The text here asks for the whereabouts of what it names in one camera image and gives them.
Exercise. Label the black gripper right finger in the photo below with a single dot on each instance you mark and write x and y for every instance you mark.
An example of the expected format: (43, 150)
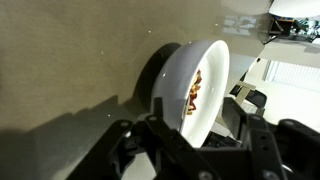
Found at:
(270, 153)

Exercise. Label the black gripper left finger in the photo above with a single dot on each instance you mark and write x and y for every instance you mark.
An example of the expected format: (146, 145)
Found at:
(180, 156)

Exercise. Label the white ceramic bowl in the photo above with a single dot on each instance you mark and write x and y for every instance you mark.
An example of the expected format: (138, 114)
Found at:
(170, 83)

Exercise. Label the black office chair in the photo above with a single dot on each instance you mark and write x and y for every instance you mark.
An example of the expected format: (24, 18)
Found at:
(256, 98)

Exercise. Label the light wooden chair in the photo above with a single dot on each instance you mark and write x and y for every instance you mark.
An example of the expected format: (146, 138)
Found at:
(245, 90)

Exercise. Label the large trail mix heap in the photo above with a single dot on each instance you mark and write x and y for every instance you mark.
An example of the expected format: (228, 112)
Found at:
(195, 90)

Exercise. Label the white window blinds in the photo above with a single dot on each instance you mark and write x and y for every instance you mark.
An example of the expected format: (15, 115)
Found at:
(293, 75)

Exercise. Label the green potted plant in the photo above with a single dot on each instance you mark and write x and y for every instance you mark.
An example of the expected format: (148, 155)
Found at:
(308, 26)

